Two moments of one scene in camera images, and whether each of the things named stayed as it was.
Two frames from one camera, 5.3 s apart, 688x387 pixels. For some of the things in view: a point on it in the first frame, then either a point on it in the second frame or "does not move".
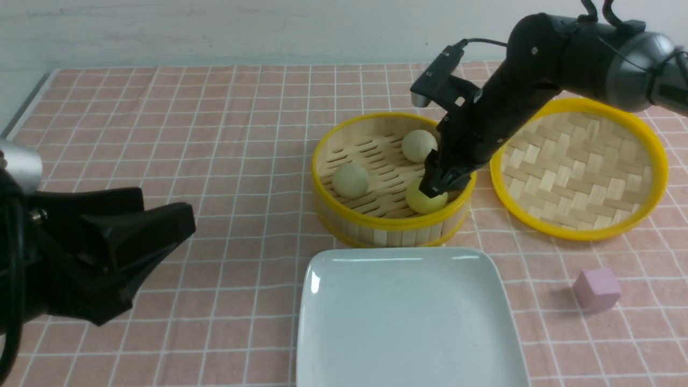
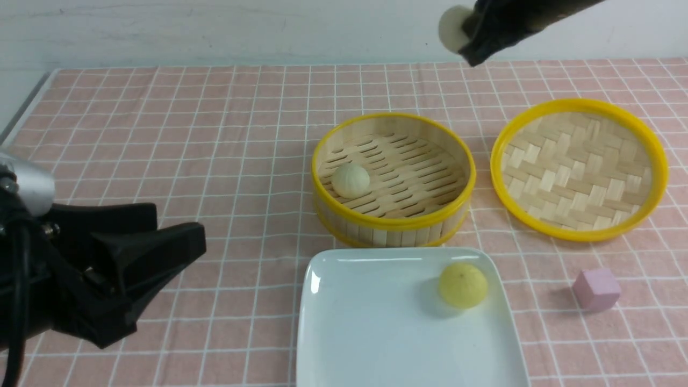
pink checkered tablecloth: [218, 306] does not move
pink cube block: [599, 290] does not move
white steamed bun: [351, 181] does not move
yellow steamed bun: [421, 204] to [462, 285]
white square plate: [406, 317] does not move
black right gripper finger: [438, 178] to [479, 43]
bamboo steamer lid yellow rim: [581, 169] does not move
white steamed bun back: [416, 144] to [452, 35]
